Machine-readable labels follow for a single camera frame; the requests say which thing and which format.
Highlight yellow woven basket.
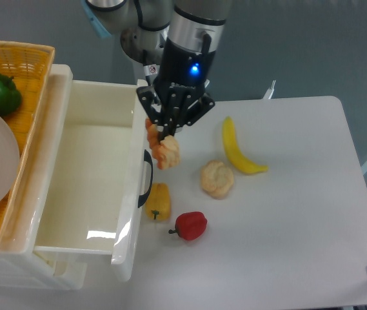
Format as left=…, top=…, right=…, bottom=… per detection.
left=0, top=41, right=55, bottom=241

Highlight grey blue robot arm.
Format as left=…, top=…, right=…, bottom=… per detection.
left=81, top=1, right=232, bottom=140

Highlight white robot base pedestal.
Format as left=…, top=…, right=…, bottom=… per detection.
left=121, top=26, right=215, bottom=86

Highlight open white upper drawer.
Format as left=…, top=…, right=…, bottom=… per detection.
left=34, top=81, right=146, bottom=282

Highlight square toasted bread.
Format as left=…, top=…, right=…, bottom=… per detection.
left=145, top=118, right=181, bottom=170

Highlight yellow banana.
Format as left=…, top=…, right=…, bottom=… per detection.
left=221, top=116, right=268, bottom=175

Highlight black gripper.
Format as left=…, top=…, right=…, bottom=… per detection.
left=137, top=37, right=215, bottom=142

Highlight round bread roll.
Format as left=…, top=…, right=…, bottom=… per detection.
left=200, top=160, right=234, bottom=199

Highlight red bell pepper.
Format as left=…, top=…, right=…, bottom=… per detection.
left=168, top=211, right=208, bottom=241

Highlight yellow bell pepper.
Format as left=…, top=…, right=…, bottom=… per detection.
left=145, top=183, right=171, bottom=221

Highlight black drawer handle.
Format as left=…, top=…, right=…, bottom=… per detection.
left=137, top=150, right=154, bottom=208

